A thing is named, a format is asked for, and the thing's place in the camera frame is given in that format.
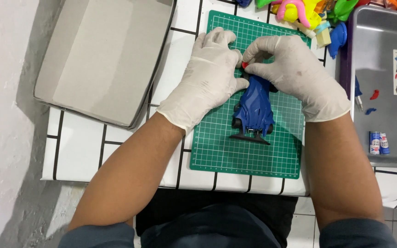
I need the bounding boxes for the person's right hand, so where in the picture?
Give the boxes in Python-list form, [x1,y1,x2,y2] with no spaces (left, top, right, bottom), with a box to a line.
[242,35,351,123]

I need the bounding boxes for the person's left hand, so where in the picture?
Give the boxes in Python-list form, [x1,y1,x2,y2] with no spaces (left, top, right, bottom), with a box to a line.
[156,27,250,135]

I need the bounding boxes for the blue toy race car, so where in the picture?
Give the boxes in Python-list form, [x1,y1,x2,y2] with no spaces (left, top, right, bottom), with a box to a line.
[230,68,279,145]

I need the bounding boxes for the green cutting mat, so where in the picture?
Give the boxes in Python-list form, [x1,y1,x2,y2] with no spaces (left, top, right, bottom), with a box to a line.
[190,10,312,180]

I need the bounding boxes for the blue plastic toy part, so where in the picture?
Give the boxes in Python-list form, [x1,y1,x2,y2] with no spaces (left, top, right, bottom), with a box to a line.
[327,22,348,60]

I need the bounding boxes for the heap of colourful plastic toys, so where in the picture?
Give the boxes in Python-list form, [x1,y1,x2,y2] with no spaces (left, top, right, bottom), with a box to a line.
[235,0,397,49]

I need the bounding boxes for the metal tray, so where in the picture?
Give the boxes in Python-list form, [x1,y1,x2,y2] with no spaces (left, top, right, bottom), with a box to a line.
[339,5,397,169]

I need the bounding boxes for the blue white battery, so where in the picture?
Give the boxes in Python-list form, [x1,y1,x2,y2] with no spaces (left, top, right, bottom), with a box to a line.
[369,131,381,155]
[379,133,391,155]

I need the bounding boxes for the grey cardboard box lid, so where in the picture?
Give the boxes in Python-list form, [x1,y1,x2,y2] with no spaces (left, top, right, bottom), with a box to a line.
[34,0,178,129]

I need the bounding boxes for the white tablecloth with black lines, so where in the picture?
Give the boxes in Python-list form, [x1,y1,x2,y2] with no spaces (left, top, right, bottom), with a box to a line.
[41,0,397,211]

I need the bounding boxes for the person's dark clothing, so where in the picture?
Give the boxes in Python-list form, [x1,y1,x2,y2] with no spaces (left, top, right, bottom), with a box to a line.
[58,189,397,248]

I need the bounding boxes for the blue handled screwdriver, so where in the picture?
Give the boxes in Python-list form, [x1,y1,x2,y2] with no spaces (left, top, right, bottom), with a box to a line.
[354,76,364,112]

